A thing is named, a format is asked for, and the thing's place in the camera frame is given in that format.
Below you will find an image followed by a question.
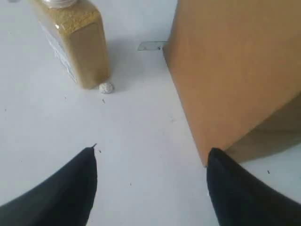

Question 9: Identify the large brown paper bag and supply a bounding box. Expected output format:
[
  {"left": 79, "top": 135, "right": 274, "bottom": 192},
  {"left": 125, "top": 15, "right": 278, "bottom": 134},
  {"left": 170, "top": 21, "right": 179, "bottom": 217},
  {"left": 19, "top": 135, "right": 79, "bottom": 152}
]
[{"left": 163, "top": 0, "right": 301, "bottom": 165}]

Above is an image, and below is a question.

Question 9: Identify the grey tape strip on table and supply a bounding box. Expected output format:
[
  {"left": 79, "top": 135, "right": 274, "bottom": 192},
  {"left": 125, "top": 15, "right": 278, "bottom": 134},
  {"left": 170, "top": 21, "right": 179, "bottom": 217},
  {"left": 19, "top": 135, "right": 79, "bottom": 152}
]
[{"left": 137, "top": 41, "right": 167, "bottom": 51}]

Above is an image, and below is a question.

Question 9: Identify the yellow grain bottle white cap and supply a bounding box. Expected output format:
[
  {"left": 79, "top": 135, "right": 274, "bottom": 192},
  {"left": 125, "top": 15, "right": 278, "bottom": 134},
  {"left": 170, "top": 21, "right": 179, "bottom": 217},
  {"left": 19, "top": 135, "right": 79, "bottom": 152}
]
[{"left": 31, "top": 0, "right": 110, "bottom": 89}]

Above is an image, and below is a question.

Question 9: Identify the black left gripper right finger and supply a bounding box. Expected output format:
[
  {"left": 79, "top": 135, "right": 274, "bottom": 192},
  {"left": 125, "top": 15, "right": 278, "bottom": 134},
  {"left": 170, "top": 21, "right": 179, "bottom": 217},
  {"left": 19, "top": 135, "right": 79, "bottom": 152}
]
[{"left": 206, "top": 148, "right": 301, "bottom": 226}]

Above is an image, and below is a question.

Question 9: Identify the white foil candy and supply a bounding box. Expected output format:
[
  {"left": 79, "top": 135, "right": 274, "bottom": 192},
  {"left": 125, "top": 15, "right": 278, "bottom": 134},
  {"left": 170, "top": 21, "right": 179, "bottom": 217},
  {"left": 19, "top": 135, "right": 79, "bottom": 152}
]
[{"left": 99, "top": 82, "right": 115, "bottom": 94}]

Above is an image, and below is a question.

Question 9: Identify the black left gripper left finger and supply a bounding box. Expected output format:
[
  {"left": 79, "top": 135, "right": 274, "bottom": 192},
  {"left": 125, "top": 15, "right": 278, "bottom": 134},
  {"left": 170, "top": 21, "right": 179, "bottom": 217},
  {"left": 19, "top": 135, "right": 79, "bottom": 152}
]
[{"left": 0, "top": 146, "right": 97, "bottom": 226}]

